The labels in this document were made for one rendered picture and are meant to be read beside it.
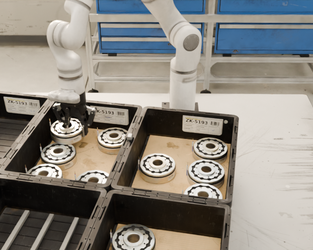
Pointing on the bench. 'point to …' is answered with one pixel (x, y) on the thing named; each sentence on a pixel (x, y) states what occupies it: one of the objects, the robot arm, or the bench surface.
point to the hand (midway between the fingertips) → (76, 130)
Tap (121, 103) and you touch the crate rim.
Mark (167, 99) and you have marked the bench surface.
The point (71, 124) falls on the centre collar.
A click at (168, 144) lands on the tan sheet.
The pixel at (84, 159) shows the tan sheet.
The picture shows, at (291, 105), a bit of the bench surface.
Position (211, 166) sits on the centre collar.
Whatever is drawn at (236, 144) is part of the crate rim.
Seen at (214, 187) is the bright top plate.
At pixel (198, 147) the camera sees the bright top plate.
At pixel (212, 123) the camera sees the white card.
